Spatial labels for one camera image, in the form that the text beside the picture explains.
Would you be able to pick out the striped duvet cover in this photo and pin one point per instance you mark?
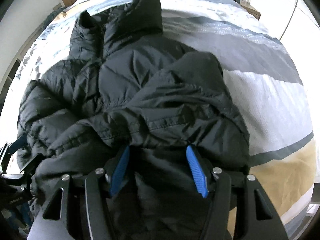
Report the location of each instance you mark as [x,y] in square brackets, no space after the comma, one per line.
[258,72]

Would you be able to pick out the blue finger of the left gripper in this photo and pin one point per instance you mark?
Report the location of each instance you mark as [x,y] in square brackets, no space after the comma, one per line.
[20,142]

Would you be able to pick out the dark clothes pile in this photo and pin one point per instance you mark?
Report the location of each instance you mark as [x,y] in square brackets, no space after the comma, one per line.
[61,11]

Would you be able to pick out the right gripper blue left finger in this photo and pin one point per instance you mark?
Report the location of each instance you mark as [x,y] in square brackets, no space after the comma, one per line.
[77,208]

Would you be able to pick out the wooden nightstand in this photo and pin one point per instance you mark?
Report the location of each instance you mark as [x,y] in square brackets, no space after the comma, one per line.
[250,9]

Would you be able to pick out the white sliding wardrobe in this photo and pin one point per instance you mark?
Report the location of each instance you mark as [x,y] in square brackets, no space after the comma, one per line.
[292,23]

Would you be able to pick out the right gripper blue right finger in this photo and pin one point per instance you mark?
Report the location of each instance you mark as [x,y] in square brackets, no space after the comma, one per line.
[256,216]

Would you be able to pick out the black puffer jacket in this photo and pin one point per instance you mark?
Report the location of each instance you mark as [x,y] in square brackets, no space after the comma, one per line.
[124,84]

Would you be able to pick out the low white shelf unit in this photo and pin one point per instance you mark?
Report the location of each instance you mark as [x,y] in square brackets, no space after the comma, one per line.
[15,63]

